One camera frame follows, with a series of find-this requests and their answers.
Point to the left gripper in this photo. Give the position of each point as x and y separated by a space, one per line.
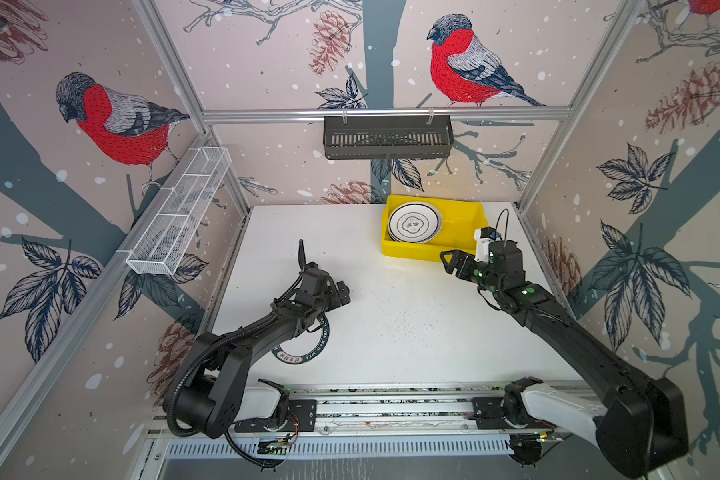
336 300

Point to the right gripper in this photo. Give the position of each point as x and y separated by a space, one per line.
460 255

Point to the green lettered rim plate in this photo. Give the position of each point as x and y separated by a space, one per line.
323 329

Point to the white plate black rings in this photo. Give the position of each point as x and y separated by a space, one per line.
415 222

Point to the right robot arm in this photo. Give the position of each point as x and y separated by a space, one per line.
638 423

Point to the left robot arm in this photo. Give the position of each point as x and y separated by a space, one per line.
206 394

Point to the yellow plastic bin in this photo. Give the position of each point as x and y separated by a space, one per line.
415 228

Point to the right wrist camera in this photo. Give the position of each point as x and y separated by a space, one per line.
484 237

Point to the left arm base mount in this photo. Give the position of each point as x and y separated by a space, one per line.
299 414

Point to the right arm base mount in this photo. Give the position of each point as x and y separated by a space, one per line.
489 413

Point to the aluminium rail frame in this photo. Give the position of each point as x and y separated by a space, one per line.
397 411

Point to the dark hanging wall basket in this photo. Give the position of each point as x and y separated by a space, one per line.
371 137

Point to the white wire mesh basket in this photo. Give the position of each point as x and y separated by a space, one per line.
165 241

